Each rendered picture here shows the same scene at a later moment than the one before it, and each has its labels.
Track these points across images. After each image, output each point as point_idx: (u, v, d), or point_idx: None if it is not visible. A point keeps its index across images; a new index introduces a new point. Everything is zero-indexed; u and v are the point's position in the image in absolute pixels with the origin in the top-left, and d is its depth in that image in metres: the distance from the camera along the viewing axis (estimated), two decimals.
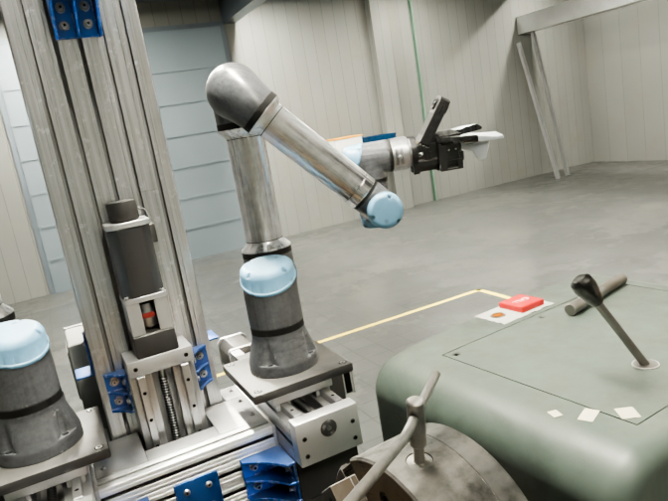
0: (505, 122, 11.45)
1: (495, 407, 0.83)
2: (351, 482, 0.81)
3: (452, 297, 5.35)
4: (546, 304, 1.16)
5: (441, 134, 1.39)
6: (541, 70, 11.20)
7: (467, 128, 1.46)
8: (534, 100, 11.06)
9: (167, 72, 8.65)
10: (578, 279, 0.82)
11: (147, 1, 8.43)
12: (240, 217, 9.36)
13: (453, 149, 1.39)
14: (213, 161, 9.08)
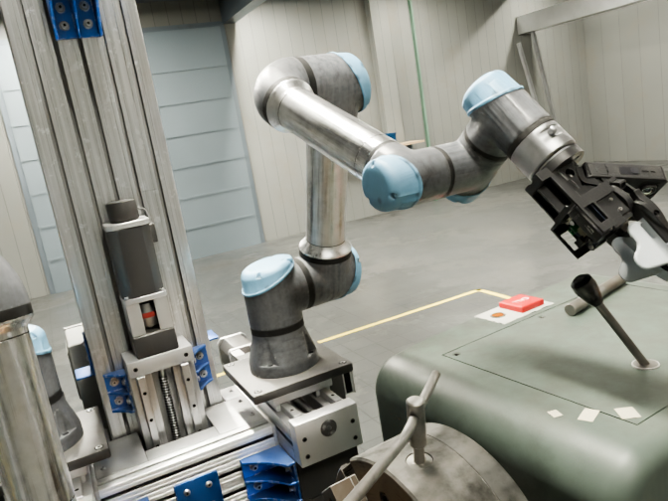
0: None
1: (495, 407, 0.83)
2: (351, 482, 0.81)
3: (452, 297, 5.35)
4: (546, 304, 1.16)
5: (618, 187, 0.78)
6: (541, 70, 11.20)
7: None
8: None
9: (167, 72, 8.65)
10: (578, 279, 0.82)
11: (147, 1, 8.43)
12: (240, 217, 9.36)
13: (616, 207, 0.75)
14: (213, 161, 9.08)
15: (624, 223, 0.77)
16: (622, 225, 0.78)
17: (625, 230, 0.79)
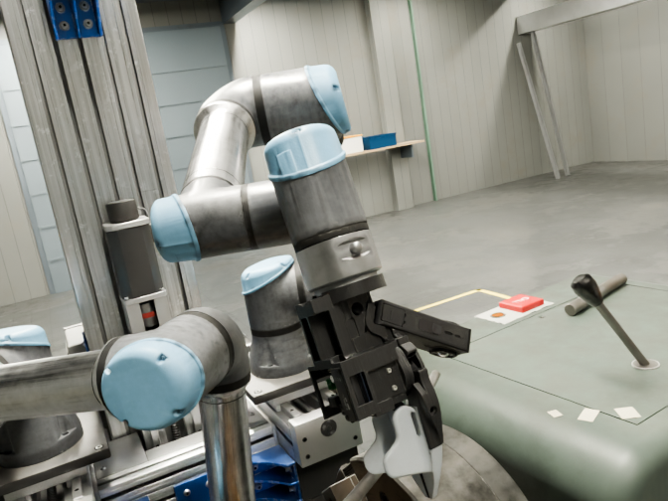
0: (505, 122, 11.45)
1: (495, 407, 0.83)
2: (351, 482, 0.81)
3: (452, 297, 5.35)
4: (546, 304, 1.16)
5: None
6: (541, 70, 11.20)
7: None
8: (534, 100, 11.06)
9: (167, 72, 8.65)
10: (578, 279, 0.82)
11: (147, 1, 8.43)
12: None
13: (391, 383, 0.55)
14: None
15: None
16: None
17: None
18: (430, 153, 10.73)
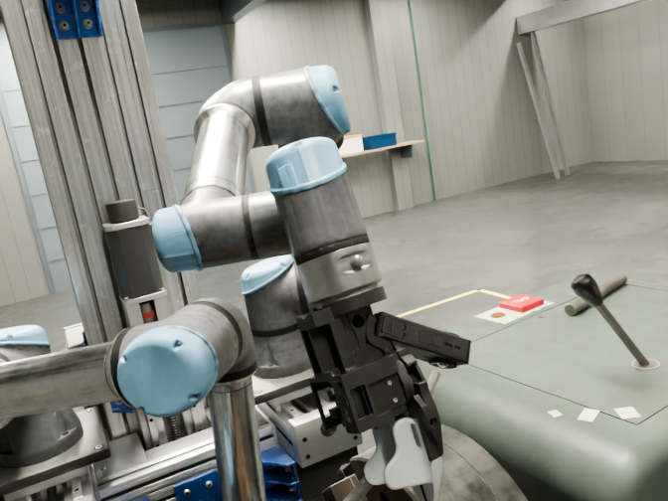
0: (505, 122, 11.45)
1: (495, 407, 0.83)
2: (351, 482, 0.81)
3: (452, 297, 5.35)
4: (546, 304, 1.16)
5: (408, 361, 0.58)
6: (541, 70, 11.20)
7: None
8: (534, 100, 11.06)
9: (167, 72, 8.65)
10: (578, 279, 0.82)
11: (147, 1, 8.43)
12: None
13: (391, 396, 0.55)
14: None
15: None
16: None
17: None
18: (430, 153, 10.73)
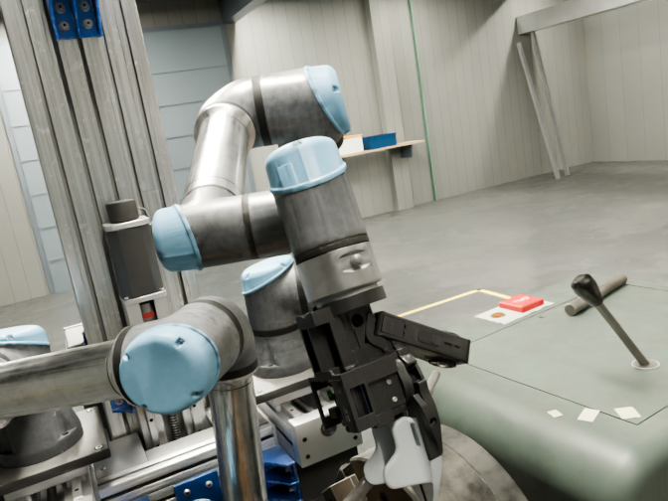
0: (505, 122, 11.45)
1: (495, 407, 0.83)
2: (351, 482, 0.81)
3: (452, 297, 5.35)
4: (546, 304, 1.16)
5: (407, 360, 0.58)
6: (541, 70, 11.20)
7: None
8: (534, 100, 11.06)
9: (167, 72, 8.65)
10: (578, 279, 0.82)
11: (147, 1, 8.43)
12: None
13: (391, 395, 0.55)
14: None
15: None
16: None
17: None
18: (430, 153, 10.73)
